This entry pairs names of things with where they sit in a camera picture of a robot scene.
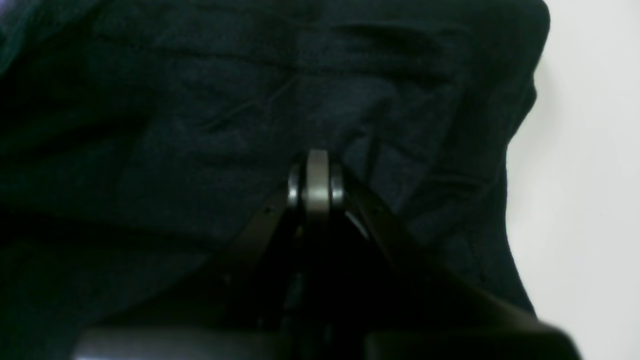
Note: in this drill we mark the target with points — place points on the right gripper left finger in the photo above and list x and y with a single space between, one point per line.
243 287

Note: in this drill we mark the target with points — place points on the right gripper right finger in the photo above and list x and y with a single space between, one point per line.
414 308

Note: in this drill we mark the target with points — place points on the black T-shirt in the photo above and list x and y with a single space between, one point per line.
174 119

